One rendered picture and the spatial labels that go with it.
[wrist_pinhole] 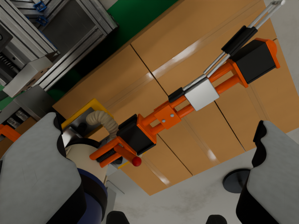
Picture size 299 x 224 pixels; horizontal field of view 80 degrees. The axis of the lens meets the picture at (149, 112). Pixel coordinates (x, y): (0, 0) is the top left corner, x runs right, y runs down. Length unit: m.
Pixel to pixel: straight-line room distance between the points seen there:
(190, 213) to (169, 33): 2.40
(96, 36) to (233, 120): 1.02
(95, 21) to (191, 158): 1.10
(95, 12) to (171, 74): 0.63
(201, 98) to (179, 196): 2.13
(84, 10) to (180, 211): 2.50
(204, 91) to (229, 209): 2.53
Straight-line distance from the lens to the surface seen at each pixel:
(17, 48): 0.64
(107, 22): 1.31
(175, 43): 0.96
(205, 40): 0.98
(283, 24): 1.78
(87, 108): 0.65
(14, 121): 1.41
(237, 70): 0.47
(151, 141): 0.53
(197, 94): 0.47
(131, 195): 2.52
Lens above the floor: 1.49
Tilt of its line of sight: 61 degrees down
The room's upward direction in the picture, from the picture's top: 178 degrees counter-clockwise
